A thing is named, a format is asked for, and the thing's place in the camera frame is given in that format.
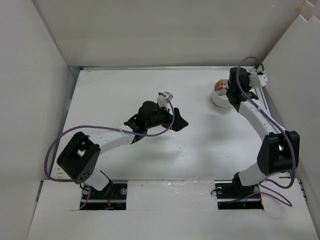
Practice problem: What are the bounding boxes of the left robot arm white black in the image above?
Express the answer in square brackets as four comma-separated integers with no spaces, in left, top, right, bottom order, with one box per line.
[56,101,188,199]

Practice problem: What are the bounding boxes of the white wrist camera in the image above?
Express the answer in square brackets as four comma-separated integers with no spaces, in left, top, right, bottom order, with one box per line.
[156,91,173,108]
[249,72,268,89]

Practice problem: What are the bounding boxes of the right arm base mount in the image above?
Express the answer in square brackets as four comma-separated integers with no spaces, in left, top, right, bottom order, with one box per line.
[210,177,264,210]

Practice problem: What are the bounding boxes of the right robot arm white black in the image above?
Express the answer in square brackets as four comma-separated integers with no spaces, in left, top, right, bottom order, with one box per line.
[226,67,300,197]

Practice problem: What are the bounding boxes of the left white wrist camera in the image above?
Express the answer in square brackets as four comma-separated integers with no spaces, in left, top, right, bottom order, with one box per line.
[156,91,173,108]

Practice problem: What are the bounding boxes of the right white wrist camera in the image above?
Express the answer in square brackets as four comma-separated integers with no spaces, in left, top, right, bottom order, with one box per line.
[249,72,268,89]

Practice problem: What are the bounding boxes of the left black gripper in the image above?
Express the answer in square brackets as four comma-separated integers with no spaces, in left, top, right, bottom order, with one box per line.
[145,102,188,132]

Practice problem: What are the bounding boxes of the white round divided container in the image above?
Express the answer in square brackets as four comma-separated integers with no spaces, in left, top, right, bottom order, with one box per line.
[211,86,231,109]

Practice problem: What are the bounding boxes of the orange highlighter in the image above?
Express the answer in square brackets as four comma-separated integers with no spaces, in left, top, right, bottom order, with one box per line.
[214,79,229,92]

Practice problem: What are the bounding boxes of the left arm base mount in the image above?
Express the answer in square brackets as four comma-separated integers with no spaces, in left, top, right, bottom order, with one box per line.
[79,180,128,211]

